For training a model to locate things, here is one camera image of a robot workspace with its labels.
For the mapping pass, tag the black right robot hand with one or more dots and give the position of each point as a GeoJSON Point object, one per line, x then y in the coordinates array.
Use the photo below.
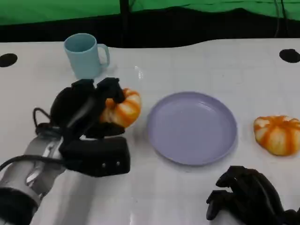
{"type": "Point", "coordinates": [253, 199]}

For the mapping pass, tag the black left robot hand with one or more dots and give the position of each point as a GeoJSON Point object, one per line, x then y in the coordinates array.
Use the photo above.
{"type": "Point", "coordinates": [70, 103]}

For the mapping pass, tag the orange and white toy bread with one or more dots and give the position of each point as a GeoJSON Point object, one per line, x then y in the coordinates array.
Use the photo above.
{"type": "Point", "coordinates": [276, 136]}
{"type": "Point", "coordinates": [126, 110]}

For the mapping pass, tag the pale green mug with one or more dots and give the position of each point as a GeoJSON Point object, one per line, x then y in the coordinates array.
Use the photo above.
{"type": "Point", "coordinates": [82, 61]}

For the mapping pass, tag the black table grommet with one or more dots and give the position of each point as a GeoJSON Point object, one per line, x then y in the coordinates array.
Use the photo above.
{"type": "Point", "coordinates": [290, 55]}
{"type": "Point", "coordinates": [8, 60]}

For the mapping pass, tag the green cloth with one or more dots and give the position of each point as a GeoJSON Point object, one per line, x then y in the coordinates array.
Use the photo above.
{"type": "Point", "coordinates": [58, 9]}

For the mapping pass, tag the lilac plate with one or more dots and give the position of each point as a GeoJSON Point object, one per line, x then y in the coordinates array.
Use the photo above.
{"type": "Point", "coordinates": [192, 126]}

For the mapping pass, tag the black vertical pole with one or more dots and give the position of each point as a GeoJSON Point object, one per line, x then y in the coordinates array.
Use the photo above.
{"type": "Point", "coordinates": [124, 18]}

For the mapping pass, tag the black backdrop cloth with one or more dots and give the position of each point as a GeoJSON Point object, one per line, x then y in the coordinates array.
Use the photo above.
{"type": "Point", "coordinates": [164, 30]}

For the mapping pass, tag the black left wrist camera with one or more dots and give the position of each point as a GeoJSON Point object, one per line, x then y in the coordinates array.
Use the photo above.
{"type": "Point", "coordinates": [98, 154]}

